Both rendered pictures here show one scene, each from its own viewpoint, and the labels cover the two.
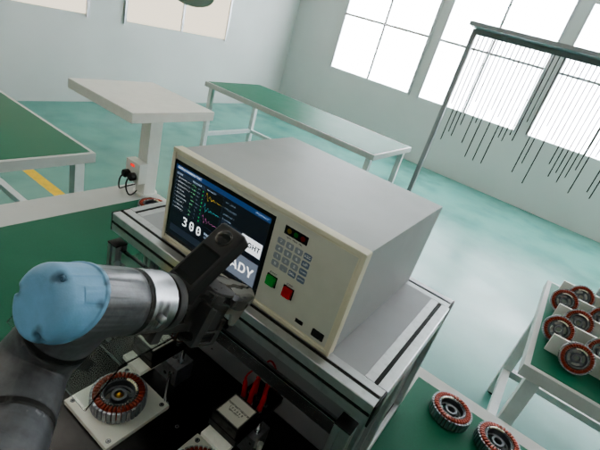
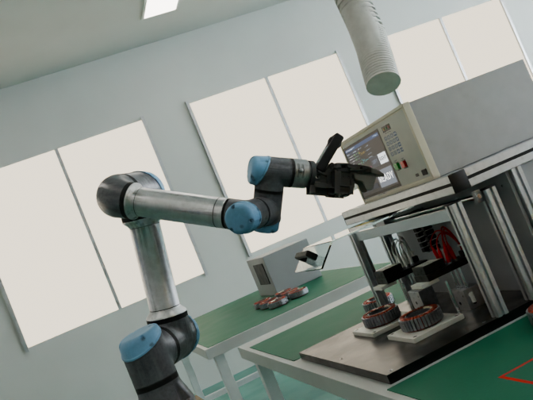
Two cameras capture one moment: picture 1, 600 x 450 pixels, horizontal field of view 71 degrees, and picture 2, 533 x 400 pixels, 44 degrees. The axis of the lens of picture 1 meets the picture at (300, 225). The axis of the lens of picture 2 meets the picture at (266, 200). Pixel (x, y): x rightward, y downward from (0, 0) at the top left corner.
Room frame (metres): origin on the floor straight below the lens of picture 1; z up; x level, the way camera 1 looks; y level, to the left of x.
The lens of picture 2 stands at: (-0.88, -0.96, 1.16)
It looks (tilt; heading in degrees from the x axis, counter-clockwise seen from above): 2 degrees up; 45
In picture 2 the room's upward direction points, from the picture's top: 23 degrees counter-clockwise
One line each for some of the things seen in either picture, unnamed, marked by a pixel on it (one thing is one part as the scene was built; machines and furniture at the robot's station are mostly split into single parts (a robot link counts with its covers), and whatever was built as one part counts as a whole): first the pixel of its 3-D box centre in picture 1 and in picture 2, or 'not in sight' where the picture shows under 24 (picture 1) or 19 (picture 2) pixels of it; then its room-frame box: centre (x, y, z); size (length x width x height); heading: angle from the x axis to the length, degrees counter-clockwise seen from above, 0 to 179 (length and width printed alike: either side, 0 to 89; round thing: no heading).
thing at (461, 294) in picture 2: (246, 430); (466, 296); (0.61, -0.02, 0.80); 0.07 x 0.05 x 0.06; 62
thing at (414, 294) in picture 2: (173, 363); (422, 297); (0.73, 0.19, 0.80); 0.07 x 0.05 x 0.06; 62
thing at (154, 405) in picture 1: (118, 404); (384, 323); (0.60, 0.26, 0.78); 0.15 x 0.15 x 0.01; 62
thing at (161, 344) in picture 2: not in sight; (147, 354); (0.03, 0.57, 0.98); 0.13 x 0.12 x 0.14; 23
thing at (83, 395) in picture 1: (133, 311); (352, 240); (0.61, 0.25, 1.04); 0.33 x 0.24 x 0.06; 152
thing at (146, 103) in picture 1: (137, 154); not in sight; (1.49, 0.67, 0.98); 0.37 x 0.35 x 0.46; 62
